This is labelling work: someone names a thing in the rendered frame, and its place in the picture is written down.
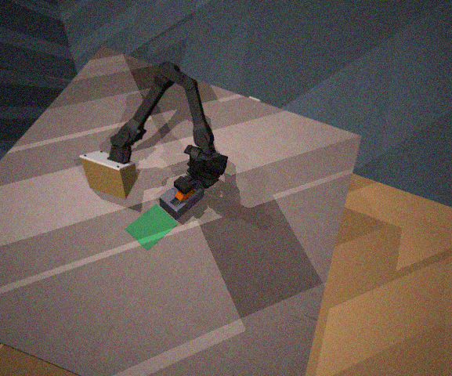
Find orange l-shaped part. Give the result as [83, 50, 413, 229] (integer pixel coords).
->
[175, 189, 196, 201]

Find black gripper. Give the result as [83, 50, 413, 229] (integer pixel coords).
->
[174, 162, 206, 194]

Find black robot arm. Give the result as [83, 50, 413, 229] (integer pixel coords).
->
[107, 61, 228, 189]

